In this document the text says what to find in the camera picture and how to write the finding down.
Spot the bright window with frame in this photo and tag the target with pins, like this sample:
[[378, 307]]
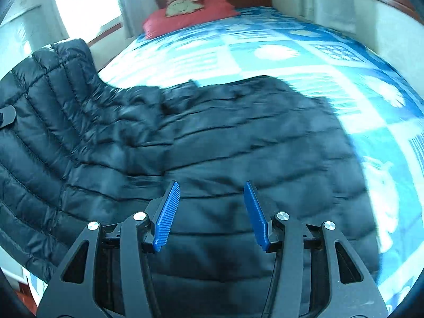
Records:
[[89, 19]]

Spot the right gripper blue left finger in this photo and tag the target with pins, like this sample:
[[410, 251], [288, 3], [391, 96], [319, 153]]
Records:
[[106, 271]]

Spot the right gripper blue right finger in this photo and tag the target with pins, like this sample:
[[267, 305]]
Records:
[[317, 273]]

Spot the red pillow with print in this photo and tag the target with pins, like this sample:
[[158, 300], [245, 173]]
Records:
[[180, 14]]

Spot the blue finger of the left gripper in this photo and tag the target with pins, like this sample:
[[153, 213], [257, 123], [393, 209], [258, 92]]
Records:
[[7, 116]]

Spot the black quilted down jacket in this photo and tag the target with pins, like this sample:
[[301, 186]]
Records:
[[80, 150]]

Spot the blue patterned bed sheet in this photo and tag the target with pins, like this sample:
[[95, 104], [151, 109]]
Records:
[[376, 107]]

